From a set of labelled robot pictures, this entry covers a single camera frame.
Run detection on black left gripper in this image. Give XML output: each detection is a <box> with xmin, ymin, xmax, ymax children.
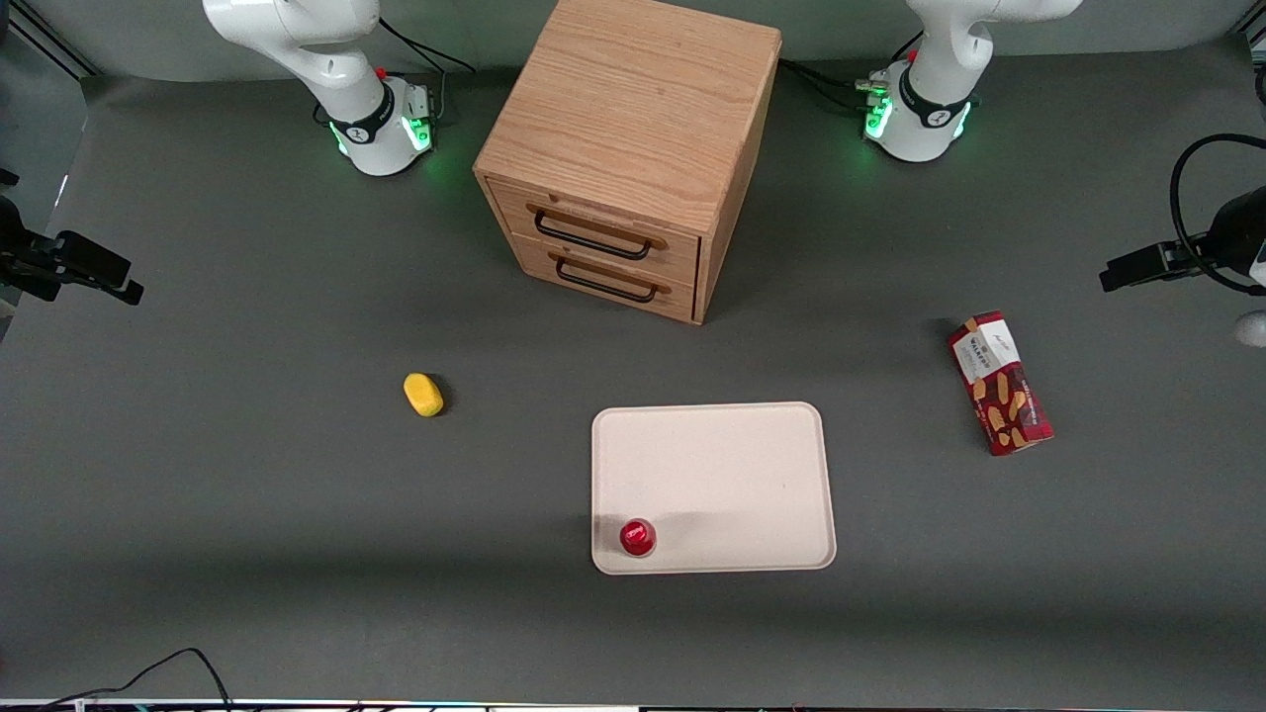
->
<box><xmin>1099</xmin><ymin>186</ymin><xmax>1266</xmax><ymax>294</ymax></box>

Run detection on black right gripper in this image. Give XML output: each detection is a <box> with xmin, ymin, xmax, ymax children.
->
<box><xmin>0</xmin><ymin>196</ymin><xmax>145</xmax><ymax>307</ymax></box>

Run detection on red cookie box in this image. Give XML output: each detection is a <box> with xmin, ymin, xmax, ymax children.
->
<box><xmin>947</xmin><ymin>310</ymin><xmax>1055</xmax><ymax>457</ymax></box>

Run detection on beige rectangular tray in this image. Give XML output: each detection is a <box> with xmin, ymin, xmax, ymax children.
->
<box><xmin>590</xmin><ymin>401</ymin><xmax>838</xmax><ymax>576</ymax></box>

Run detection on dark grey table mat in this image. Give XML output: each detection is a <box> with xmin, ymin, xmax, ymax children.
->
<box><xmin>0</xmin><ymin>38</ymin><xmax>1266</xmax><ymax>705</ymax></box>

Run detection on yellow sponge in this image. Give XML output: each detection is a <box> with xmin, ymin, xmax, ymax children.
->
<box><xmin>403</xmin><ymin>372</ymin><xmax>445</xmax><ymax>418</ymax></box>

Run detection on wooden drawer cabinet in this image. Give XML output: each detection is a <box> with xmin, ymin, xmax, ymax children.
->
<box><xmin>473</xmin><ymin>0</ymin><xmax>783</xmax><ymax>326</ymax></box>

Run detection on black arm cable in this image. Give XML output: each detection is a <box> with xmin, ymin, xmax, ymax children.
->
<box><xmin>1170</xmin><ymin>133</ymin><xmax>1266</xmax><ymax>298</ymax></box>

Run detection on black base cables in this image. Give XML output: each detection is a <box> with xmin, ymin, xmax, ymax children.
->
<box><xmin>779</xmin><ymin>57</ymin><xmax>891</xmax><ymax>116</ymax></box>
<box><xmin>378</xmin><ymin>17</ymin><xmax>477</xmax><ymax>75</ymax></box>

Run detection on thin black cable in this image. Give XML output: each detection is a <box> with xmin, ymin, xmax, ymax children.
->
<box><xmin>40</xmin><ymin>648</ymin><xmax>234</xmax><ymax>712</ymax></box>

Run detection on wooden drawer with black handle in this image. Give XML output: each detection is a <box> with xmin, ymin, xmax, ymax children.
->
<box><xmin>508</xmin><ymin>235</ymin><xmax>697</xmax><ymax>323</ymax></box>
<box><xmin>489</xmin><ymin>178</ymin><xmax>702</xmax><ymax>289</ymax></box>

